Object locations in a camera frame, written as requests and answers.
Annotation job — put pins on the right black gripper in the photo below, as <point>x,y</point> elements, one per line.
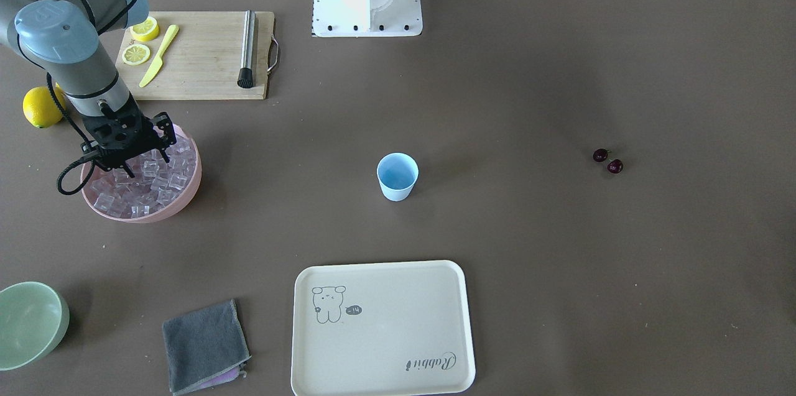
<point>163,129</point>

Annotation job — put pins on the clear ice cubes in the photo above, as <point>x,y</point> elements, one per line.
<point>155,184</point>

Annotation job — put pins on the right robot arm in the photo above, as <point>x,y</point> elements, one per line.
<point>63,38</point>

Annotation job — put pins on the light blue cup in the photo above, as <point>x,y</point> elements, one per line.
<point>397,174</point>

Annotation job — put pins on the pink bowl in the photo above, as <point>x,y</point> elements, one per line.
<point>180,197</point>

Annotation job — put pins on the lemon slice lower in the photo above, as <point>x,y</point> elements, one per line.
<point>136,54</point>

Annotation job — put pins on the wooden cutting board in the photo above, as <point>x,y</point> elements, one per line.
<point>204,59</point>

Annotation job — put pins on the lemon half upper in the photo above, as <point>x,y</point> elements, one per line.
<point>146,30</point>

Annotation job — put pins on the steel muddler black tip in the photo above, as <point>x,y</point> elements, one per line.
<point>245,75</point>

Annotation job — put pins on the yellow plastic knife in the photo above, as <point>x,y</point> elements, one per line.
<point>157,61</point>

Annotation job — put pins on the green bowl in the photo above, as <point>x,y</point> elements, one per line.
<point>34,320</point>

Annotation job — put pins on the grey folded cloth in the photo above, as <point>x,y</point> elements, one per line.
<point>205,348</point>

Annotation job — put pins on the cream rabbit tray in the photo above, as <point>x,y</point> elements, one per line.
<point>398,328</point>

